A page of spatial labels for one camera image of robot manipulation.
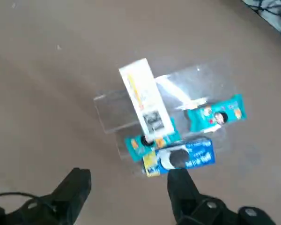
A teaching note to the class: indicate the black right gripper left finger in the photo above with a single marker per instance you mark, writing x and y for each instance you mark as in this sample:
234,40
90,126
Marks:
61,201

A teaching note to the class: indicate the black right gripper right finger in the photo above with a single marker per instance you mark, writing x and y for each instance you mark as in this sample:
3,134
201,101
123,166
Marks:
189,206

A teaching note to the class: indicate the blue Oreo cookie packet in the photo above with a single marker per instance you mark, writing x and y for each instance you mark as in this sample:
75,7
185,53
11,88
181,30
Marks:
196,157

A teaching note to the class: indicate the teal snack packet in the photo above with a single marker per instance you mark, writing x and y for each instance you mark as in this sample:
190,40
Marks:
215,114
135,150

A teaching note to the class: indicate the clear acrylic snack shelf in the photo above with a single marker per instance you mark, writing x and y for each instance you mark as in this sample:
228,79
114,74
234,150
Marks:
112,110

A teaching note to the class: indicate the white cookie box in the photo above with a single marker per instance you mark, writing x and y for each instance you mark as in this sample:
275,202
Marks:
142,93

